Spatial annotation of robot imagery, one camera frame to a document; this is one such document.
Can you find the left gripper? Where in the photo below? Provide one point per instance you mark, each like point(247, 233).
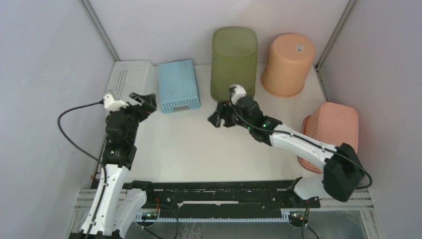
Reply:
point(149, 104)

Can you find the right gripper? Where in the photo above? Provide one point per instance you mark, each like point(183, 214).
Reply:
point(215, 118)

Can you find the blue perforated basket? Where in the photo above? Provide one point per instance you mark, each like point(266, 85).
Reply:
point(178, 87)

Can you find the white plastic basket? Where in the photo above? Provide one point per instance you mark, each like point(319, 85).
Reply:
point(127, 77)

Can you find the green plastic waste bin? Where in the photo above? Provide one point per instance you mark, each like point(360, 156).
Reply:
point(234, 61)

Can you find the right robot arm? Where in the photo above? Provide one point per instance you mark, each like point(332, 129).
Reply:
point(341, 169)

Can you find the black mounting base rail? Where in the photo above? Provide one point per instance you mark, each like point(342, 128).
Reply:
point(255, 200)

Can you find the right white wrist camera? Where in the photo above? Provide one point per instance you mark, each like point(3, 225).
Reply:
point(236, 93)

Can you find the pink perforated basket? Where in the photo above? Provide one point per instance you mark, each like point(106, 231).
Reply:
point(334, 124)

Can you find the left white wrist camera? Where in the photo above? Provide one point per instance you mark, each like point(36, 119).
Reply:
point(112, 104)

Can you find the orange plastic bucket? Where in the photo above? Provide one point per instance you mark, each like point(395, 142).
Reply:
point(288, 64)

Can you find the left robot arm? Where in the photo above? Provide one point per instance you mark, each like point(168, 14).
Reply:
point(107, 219)

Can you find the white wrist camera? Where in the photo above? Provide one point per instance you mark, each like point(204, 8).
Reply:
point(112, 104)
point(236, 93)

